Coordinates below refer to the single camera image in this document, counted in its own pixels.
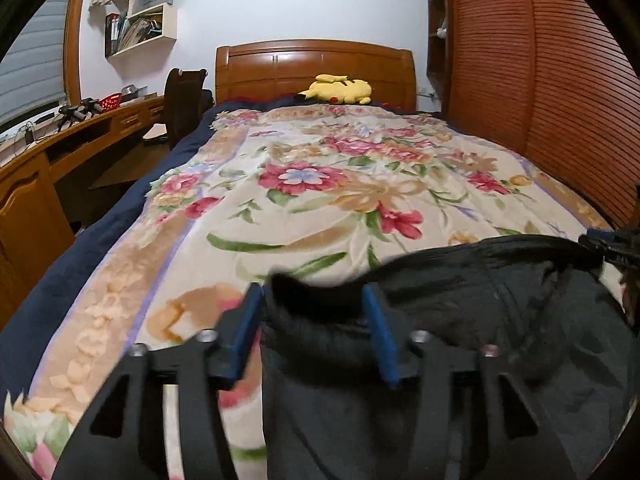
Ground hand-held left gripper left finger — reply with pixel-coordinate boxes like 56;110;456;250
52;282;266;480

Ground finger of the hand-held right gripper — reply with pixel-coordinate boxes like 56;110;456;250
578;229;618;257

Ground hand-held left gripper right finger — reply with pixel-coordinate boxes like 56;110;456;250
361;284;574;480

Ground dark grey zip jacket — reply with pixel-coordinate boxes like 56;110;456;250
260;234;640;480

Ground floral blanket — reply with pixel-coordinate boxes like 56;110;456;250
2;105;621;480

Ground wooden louvered wardrobe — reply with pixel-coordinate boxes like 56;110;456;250
426;0;640;233

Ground dark wooden chair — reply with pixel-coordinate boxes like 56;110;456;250
142;67;214;152

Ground yellow plush toy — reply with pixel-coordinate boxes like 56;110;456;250
297;74;374;107

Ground wooden desk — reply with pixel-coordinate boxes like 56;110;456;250
0;91;169;333

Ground wooden bed headboard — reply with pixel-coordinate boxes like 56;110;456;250
215;39;418;114

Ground black tripod gadgets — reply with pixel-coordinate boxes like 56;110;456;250
56;97;104;127

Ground stack of magazines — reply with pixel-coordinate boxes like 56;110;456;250
120;16;164;52

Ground grey window blind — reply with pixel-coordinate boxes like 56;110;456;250
0;0;77;132

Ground white wall shelf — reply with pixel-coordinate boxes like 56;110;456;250
89;0;182;59

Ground black ring binders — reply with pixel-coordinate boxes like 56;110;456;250
104;12;124;56

